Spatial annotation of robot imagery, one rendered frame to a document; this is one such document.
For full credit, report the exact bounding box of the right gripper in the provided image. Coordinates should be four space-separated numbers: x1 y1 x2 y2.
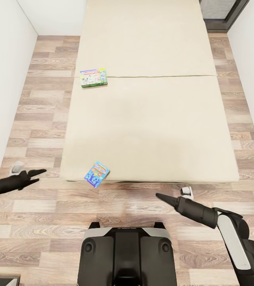
156 193 204 223

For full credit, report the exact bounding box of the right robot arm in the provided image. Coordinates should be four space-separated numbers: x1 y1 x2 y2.
156 187 254 286

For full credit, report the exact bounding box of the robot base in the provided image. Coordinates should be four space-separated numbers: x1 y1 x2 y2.
77 222 177 286

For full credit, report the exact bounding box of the board game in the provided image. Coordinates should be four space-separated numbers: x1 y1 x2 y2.
84 161 110 188
80 68 108 88

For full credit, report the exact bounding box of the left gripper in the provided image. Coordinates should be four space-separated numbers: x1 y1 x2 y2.
0 169 47 194

